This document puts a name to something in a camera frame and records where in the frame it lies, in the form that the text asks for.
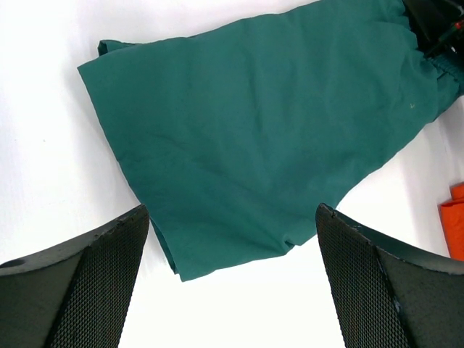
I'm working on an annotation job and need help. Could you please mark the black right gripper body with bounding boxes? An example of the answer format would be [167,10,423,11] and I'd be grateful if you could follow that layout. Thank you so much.
[403,0,463,58]

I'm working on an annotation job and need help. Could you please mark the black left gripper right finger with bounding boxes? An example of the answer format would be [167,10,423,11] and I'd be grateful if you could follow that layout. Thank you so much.
[315,204,463,347]

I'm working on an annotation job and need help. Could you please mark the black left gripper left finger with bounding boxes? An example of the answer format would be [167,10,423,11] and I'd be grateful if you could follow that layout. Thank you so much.
[1,205,149,347]

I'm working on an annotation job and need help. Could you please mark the orange shorts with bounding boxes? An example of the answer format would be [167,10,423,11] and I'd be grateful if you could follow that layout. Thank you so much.
[439,183,464,261]

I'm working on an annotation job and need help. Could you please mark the green shorts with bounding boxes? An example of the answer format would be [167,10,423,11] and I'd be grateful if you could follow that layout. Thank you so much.
[78,1,463,281]

